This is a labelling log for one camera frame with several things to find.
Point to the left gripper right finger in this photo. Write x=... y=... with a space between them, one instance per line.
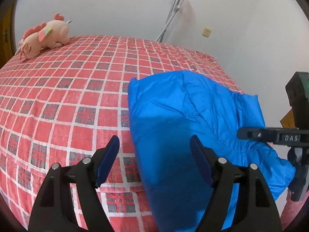
x=255 y=210

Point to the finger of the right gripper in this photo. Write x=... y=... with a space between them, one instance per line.
x=259 y=134

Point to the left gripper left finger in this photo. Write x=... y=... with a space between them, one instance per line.
x=68 y=200

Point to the pink plush unicorn toy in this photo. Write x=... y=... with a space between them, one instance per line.
x=51 y=35

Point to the blue puffer jacket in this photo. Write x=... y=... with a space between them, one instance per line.
x=165 y=111

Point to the yellow wall socket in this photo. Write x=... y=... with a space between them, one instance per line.
x=206 y=32

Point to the red plaid bed sheet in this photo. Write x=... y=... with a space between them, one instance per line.
x=69 y=102

